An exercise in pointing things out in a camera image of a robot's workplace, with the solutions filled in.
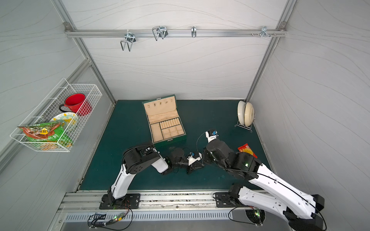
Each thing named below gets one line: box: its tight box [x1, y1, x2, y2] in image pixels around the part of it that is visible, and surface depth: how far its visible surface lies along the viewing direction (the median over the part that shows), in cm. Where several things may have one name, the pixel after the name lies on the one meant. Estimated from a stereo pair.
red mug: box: [58, 92, 93, 117], surface depth 68 cm
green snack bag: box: [17, 122, 73, 148], surface depth 56 cm
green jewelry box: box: [141, 94, 187, 147], surface depth 100 cm
